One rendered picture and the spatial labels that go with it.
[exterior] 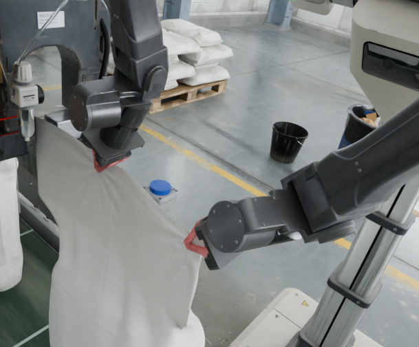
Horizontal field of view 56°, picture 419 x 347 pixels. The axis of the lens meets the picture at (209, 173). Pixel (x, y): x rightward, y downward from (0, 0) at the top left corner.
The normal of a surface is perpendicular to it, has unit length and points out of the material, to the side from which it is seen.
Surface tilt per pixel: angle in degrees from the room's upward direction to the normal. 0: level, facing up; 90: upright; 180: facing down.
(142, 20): 91
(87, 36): 90
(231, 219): 75
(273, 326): 0
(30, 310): 0
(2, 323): 0
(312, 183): 63
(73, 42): 90
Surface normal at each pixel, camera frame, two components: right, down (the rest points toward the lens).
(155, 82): 0.66, 0.59
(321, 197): -0.52, -0.13
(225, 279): 0.18, -0.84
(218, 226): -0.71, -0.02
